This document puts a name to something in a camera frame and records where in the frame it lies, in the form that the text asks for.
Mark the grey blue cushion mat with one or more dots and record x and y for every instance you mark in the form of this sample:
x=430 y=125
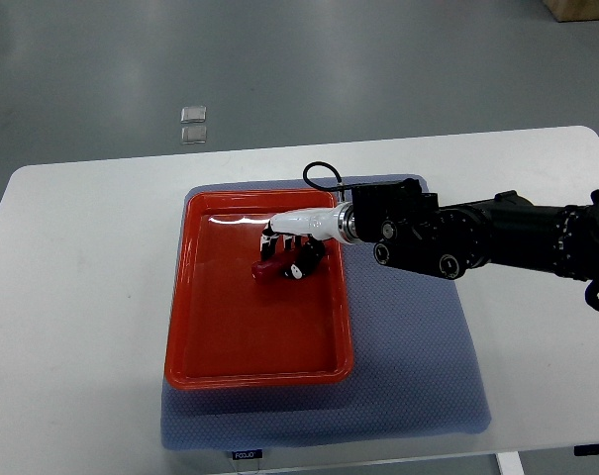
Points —
x=415 y=371

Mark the black brand label tag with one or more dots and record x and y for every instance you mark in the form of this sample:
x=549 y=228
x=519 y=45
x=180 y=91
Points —
x=250 y=454

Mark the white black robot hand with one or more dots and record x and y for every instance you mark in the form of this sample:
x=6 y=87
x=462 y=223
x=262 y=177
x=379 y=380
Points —
x=305 y=231

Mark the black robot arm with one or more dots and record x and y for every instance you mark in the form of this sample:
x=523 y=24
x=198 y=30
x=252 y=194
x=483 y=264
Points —
x=411 y=231

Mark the white table leg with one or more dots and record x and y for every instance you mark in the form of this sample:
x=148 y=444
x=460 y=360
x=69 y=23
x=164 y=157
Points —
x=509 y=463

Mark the red chili pepper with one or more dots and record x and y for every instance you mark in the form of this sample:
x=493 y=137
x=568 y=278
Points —
x=276 y=266

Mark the wooden box corner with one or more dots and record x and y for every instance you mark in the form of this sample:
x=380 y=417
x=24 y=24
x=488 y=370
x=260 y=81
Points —
x=573 y=10

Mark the red plastic tray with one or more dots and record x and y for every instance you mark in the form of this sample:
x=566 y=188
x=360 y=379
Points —
x=229 y=331

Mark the upper floor outlet cover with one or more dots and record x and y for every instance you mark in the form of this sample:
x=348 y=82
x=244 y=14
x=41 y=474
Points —
x=193 y=114

